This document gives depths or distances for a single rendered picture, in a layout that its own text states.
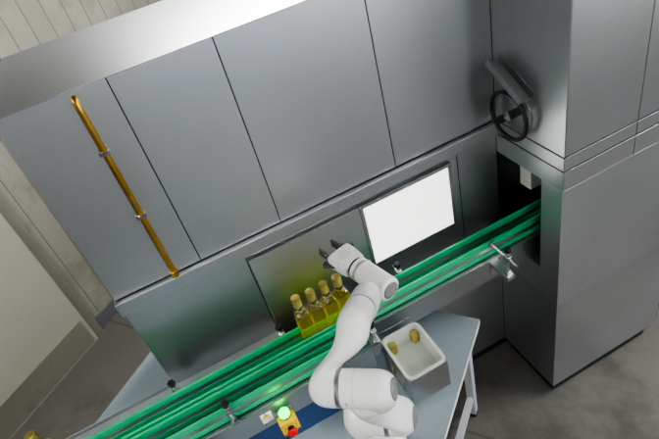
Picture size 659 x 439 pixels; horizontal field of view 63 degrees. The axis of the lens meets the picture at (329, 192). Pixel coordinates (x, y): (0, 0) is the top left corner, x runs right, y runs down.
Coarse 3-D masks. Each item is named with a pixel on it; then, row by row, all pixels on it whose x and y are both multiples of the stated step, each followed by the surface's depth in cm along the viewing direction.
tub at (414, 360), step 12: (408, 324) 218; (396, 336) 217; (408, 336) 220; (420, 336) 218; (384, 348) 212; (408, 348) 218; (420, 348) 216; (432, 348) 209; (396, 360) 206; (408, 360) 213; (420, 360) 212; (432, 360) 211; (408, 372) 209; (420, 372) 200
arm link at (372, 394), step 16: (352, 368) 138; (368, 368) 137; (352, 384) 133; (368, 384) 133; (384, 384) 132; (352, 400) 133; (368, 400) 132; (384, 400) 132; (400, 400) 163; (368, 416) 144; (384, 416) 153; (400, 416) 160; (416, 416) 166; (384, 432) 164; (400, 432) 161
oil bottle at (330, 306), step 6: (330, 294) 207; (324, 300) 205; (330, 300) 205; (324, 306) 206; (330, 306) 207; (336, 306) 208; (330, 312) 208; (336, 312) 210; (330, 318) 210; (336, 318) 212; (330, 324) 212
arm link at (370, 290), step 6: (366, 282) 161; (372, 282) 162; (360, 288) 156; (366, 288) 156; (372, 288) 157; (378, 288) 160; (354, 294) 152; (360, 294) 151; (366, 294) 151; (372, 294) 154; (378, 294) 157; (372, 300) 150; (378, 300) 155; (378, 306) 154
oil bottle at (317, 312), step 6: (318, 300) 206; (306, 306) 207; (312, 306) 204; (318, 306) 204; (312, 312) 204; (318, 312) 205; (324, 312) 206; (312, 318) 207; (318, 318) 206; (324, 318) 208; (318, 324) 208; (324, 324) 210; (318, 330) 210
